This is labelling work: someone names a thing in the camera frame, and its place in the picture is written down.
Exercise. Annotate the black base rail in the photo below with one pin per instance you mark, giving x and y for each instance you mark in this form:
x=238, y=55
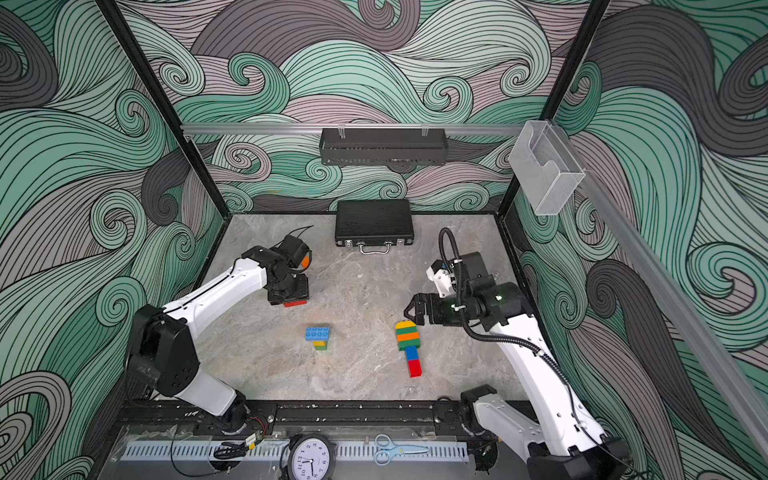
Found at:
x=442, y=417

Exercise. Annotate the clear plastic wall holder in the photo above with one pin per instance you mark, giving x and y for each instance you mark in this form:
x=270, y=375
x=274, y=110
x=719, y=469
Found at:
x=545, y=163

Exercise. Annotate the green long lego brick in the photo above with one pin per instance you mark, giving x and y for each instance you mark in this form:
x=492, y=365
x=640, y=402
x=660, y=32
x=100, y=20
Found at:
x=408, y=333
x=408, y=344

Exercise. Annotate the white analog clock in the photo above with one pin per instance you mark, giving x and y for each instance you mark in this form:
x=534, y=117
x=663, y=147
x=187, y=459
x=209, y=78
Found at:
x=311, y=457

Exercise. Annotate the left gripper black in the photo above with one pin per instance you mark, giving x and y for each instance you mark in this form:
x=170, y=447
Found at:
x=302, y=294

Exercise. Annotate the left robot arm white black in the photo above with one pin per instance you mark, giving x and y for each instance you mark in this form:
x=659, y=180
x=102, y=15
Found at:
x=162, y=346

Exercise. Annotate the black hard case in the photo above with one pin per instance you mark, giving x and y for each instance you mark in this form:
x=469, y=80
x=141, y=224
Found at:
x=374, y=223

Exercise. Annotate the yellow half-round lego brick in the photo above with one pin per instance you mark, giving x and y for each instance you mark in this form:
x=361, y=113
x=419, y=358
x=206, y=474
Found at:
x=405, y=325

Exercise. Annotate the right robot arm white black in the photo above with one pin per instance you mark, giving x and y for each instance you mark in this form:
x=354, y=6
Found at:
x=561, y=440

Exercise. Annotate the black wall shelf tray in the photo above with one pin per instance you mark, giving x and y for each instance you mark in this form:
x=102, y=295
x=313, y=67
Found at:
x=383, y=146

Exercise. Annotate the light blue scissors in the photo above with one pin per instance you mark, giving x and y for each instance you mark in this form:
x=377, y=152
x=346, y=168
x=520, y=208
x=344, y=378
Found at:
x=387, y=450

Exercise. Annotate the red square lego brick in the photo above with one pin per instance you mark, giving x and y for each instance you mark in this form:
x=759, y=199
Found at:
x=415, y=369

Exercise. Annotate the light blue long lego brick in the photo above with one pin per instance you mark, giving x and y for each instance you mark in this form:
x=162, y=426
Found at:
x=317, y=334

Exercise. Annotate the blue square lego brick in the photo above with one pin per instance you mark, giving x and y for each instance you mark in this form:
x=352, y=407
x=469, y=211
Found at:
x=411, y=354

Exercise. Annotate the orange lego brick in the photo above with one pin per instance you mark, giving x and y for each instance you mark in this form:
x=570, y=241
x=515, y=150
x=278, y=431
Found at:
x=408, y=339

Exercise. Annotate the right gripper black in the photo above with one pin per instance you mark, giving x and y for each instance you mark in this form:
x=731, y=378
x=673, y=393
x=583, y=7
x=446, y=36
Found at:
x=436, y=315

